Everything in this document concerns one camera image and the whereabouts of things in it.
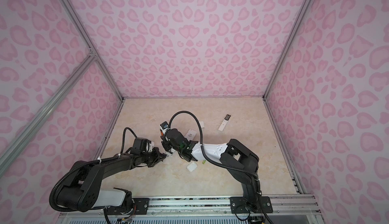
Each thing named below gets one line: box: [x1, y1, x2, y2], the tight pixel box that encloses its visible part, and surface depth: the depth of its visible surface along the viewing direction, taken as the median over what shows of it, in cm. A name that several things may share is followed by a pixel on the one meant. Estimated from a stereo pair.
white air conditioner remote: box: [165, 147, 176, 157], surface depth 92 cm
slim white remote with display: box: [217, 114, 231, 132], surface depth 105 cm
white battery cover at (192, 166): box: [186, 161, 199, 173], surface depth 87 cm
